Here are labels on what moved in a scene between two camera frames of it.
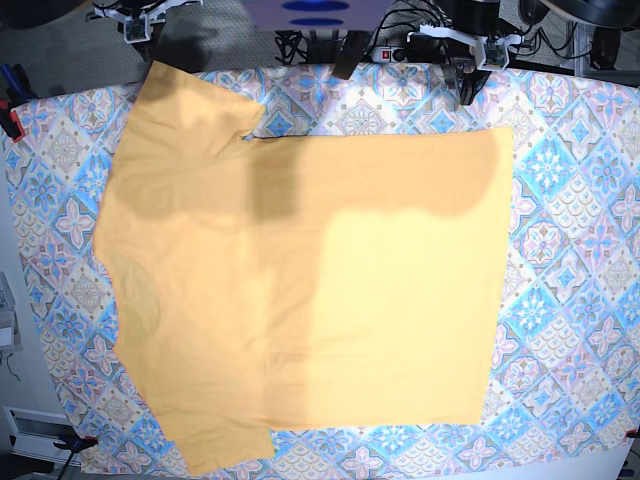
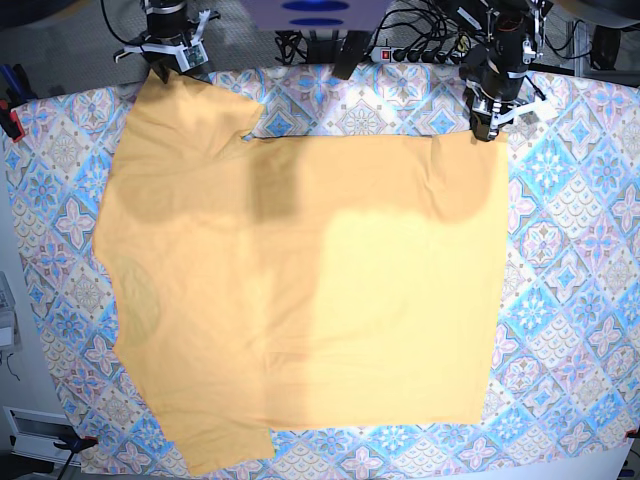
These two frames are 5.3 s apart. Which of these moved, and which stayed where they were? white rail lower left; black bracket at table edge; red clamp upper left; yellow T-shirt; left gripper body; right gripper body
Moved: left gripper body; right gripper body
Stayed: red clamp upper left; yellow T-shirt; white rail lower left; black bracket at table edge
